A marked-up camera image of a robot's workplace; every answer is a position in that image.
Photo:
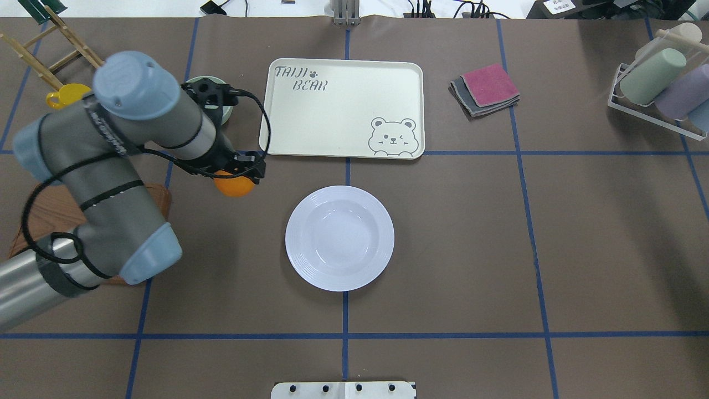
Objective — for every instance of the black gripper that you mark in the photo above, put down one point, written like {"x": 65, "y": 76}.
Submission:
{"x": 221, "y": 154}

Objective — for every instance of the orange fruit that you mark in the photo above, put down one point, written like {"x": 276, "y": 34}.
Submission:
{"x": 234, "y": 187}

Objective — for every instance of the white round plate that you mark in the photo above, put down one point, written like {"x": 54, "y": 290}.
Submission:
{"x": 339, "y": 238}

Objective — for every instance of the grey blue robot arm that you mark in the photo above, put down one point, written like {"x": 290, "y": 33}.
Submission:
{"x": 134, "y": 107}

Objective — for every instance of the cream bear tray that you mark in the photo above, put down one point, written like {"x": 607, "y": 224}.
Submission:
{"x": 343, "y": 108}

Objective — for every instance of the wooden grain tray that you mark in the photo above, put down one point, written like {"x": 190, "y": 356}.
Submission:
{"x": 50, "y": 219}

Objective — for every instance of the light green bowl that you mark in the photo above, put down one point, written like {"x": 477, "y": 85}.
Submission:
{"x": 224, "y": 108}

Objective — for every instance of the yellow mug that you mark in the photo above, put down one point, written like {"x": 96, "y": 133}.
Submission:
{"x": 66, "y": 95}

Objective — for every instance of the pink folded cloth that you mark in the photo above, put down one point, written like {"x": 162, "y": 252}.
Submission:
{"x": 490, "y": 85}

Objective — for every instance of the wooden dish rack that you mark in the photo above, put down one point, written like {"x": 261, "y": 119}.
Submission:
{"x": 53, "y": 49}

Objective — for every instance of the dark green mug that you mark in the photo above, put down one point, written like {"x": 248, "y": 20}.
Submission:
{"x": 37, "y": 9}

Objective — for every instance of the green tumbler cup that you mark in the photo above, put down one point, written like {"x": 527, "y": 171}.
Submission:
{"x": 645, "y": 82}

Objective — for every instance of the purple tumbler cup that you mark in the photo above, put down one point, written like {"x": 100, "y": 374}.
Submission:
{"x": 684, "y": 94}

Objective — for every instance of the cream tumbler cup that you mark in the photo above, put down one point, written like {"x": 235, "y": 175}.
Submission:
{"x": 687, "y": 31}

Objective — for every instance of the blue tumbler cup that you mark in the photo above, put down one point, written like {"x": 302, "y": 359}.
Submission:
{"x": 699, "y": 116}

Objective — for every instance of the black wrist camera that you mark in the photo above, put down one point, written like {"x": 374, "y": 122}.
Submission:
{"x": 210, "y": 93}

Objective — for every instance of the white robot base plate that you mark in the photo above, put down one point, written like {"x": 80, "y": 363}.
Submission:
{"x": 345, "y": 389}

